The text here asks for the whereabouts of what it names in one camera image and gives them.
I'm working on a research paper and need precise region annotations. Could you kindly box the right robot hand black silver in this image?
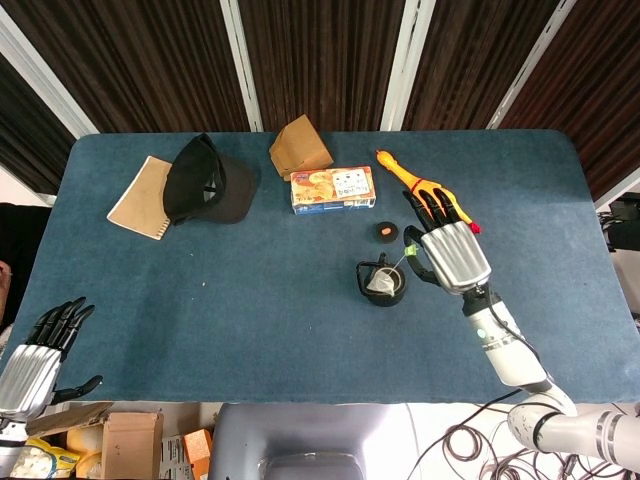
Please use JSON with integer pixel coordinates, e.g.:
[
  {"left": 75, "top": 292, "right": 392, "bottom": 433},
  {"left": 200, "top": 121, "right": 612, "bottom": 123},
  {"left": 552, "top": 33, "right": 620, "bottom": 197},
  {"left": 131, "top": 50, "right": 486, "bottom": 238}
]
[{"left": 402, "top": 187, "right": 493, "bottom": 297}]

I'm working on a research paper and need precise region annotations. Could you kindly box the left robot hand black silver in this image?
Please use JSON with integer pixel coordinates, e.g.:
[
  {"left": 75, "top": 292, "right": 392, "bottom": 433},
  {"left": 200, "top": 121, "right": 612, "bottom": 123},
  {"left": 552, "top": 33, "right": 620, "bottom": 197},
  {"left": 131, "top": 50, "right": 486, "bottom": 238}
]
[{"left": 0, "top": 296, "right": 104, "bottom": 419}]

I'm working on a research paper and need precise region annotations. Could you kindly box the tea bag with green tag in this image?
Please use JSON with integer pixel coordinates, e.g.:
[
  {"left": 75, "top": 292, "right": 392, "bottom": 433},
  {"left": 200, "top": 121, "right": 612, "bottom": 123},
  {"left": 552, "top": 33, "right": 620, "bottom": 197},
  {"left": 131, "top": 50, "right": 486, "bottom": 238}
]
[{"left": 367, "top": 243, "right": 420, "bottom": 295}]

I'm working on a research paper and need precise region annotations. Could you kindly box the black cap with orange centre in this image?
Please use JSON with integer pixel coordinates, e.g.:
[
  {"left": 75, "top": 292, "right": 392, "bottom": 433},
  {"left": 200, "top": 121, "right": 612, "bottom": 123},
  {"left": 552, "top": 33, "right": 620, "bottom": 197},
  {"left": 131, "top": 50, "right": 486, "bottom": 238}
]
[{"left": 373, "top": 220, "right": 400, "bottom": 244}]

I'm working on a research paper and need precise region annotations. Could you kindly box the yellow snack bag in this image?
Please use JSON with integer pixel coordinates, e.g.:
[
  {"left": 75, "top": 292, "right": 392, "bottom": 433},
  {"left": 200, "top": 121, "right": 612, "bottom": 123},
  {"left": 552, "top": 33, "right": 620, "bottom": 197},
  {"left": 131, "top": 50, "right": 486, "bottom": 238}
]
[{"left": 9, "top": 435, "right": 82, "bottom": 480}]

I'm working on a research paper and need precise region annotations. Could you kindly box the black mug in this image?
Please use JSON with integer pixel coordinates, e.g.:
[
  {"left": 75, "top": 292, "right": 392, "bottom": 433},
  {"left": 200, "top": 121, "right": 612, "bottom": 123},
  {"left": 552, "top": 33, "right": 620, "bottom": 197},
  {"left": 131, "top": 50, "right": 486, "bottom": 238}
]
[{"left": 355, "top": 252, "right": 409, "bottom": 308}]

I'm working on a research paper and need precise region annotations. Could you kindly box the yellow rubber chicken toy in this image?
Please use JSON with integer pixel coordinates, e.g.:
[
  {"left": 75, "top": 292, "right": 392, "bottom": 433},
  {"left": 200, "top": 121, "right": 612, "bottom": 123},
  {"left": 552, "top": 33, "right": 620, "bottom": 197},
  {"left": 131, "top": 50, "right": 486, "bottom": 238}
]
[{"left": 375, "top": 148, "right": 483, "bottom": 235}]

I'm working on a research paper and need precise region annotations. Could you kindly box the brown cardboard box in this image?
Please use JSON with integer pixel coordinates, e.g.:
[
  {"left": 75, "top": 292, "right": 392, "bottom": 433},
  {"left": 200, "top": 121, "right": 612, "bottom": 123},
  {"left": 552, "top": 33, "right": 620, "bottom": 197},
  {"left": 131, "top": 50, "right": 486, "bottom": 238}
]
[
  {"left": 25, "top": 402, "right": 166, "bottom": 480},
  {"left": 268, "top": 113, "right": 335, "bottom": 182}
]

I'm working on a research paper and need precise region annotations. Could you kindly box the blue orange snack box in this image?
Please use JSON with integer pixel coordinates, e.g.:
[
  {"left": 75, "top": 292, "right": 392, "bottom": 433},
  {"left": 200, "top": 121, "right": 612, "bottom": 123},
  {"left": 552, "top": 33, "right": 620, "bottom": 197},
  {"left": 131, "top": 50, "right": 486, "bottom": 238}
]
[{"left": 289, "top": 165, "right": 378, "bottom": 216}]

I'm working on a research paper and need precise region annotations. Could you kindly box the small white printed box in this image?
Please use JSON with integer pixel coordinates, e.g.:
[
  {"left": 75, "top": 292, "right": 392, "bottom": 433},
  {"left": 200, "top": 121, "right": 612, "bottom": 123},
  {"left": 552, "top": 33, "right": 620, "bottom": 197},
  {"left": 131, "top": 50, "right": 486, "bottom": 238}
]
[{"left": 159, "top": 434, "right": 195, "bottom": 480}]

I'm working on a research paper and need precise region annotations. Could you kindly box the black equipment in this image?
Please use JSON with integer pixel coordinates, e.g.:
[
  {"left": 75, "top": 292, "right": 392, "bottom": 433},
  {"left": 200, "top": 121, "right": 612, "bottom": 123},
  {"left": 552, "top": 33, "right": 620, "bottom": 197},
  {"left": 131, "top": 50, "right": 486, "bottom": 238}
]
[{"left": 596, "top": 192, "right": 640, "bottom": 254}]

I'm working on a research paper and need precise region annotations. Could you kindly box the small orange box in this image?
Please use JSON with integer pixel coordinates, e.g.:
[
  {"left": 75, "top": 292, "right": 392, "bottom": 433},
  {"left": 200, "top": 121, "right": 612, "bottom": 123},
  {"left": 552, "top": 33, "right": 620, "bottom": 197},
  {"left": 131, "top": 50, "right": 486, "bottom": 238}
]
[{"left": 182, "top": 428, "right": 214, "bottom": 480}]

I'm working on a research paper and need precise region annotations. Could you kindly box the brown spiral notebook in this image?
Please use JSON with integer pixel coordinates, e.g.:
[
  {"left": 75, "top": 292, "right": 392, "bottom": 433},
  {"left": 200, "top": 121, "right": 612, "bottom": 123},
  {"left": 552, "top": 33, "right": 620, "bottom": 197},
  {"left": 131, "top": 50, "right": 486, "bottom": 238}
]
[{"left": 106, "top": 155, "right": 174, "bottom": 242}]

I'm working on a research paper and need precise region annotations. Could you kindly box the blue table cloth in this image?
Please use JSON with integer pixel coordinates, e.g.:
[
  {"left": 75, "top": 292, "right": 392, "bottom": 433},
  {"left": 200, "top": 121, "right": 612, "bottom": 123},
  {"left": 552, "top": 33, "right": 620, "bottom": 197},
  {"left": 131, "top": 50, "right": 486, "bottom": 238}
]
[{"left": 9, "top": 129, "right": 639, "bottom": 405}]

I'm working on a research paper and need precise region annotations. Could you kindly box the grey robot torso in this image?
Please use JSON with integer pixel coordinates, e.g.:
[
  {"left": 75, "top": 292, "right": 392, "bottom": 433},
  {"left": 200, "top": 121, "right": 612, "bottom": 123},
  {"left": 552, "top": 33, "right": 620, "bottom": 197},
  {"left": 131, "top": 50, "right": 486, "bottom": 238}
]
[{"left": 206, "top": 402, "right": 412, "bottom": 480}]

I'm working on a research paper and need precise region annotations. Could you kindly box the black baseball cap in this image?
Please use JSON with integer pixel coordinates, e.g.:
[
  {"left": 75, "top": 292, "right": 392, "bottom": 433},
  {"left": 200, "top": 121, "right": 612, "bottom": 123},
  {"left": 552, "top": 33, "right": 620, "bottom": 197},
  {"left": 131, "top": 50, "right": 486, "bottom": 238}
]
[{"left": 162, "top": 133, "right": 258, "bottom": 227}]

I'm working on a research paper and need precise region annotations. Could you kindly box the white partition post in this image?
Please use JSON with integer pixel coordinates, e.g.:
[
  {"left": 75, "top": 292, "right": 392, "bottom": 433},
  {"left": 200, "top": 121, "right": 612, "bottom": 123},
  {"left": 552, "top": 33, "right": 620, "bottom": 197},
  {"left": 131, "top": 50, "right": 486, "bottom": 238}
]
[
  {"left": 218, "top": 0, "right": 265, "bottom": 133},
  {"left": 380, "top": 0, "right": 437, "bottom": 132},
  {"left": 0, "top": 7, "right": 100, "bottom": 140},
  {"left": 486, "top": 0, "right": 578, "bottom": 131}
]

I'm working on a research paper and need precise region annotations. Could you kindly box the dark cable tangle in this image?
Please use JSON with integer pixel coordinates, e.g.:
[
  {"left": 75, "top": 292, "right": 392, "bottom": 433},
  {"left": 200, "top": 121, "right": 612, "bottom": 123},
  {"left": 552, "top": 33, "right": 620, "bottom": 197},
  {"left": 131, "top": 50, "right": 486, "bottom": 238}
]
[{"left": 413, "top": 388, "right": 640, "bottom": 480}]

